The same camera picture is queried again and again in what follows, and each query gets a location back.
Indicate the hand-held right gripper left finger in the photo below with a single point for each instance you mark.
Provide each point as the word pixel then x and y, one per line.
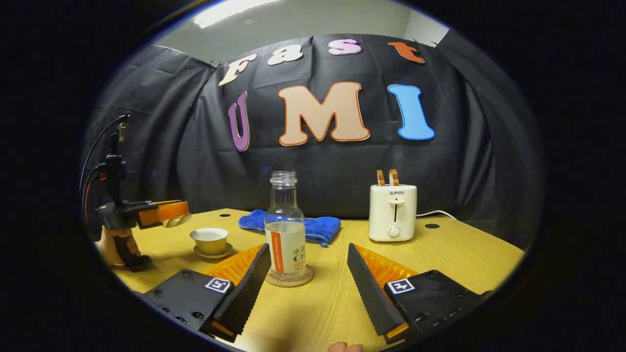
pixel 244 288

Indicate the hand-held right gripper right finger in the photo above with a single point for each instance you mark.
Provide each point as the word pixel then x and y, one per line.
pixel 371 293

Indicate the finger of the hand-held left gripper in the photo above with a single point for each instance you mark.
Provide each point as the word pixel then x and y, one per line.
pixel 164 211

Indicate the beige teacup lid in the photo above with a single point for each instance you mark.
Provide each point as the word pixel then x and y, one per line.
pixel 178 221

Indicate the beige teacup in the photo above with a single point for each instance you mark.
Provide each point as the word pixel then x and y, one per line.
pixel 209 242

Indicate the round cork coaster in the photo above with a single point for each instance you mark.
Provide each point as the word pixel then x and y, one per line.
pixel 305 278

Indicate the clear water bottle orange label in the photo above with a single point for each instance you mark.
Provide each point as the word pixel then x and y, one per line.
pixel 285 234

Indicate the beige saucer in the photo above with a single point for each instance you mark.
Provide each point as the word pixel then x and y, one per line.
pixel 225 254

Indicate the blue towel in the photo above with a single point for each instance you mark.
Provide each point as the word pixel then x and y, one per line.
pixel 323 229

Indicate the white toaster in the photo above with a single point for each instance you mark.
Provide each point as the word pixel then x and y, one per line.
pixel 392 212

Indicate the bread slice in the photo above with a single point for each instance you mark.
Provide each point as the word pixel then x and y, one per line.
pixel 380 178
pixel 394 177

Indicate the black backdrop cloth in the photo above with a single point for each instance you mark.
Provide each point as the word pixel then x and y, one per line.
pixel 318 176

